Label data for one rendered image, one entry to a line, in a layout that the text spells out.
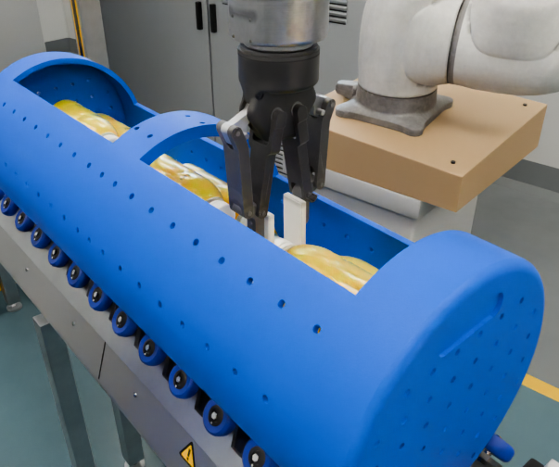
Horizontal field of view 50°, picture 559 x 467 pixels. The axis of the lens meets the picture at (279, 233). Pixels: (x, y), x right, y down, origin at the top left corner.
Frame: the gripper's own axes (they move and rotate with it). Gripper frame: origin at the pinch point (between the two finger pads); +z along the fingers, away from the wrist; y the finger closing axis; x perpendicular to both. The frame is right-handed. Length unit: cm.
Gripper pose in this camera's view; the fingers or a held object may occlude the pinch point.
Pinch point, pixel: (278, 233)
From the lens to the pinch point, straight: 64.9
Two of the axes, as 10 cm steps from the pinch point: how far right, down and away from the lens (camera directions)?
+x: 6.5, 3.9, -6.5
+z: 0.0, 8.6, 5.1
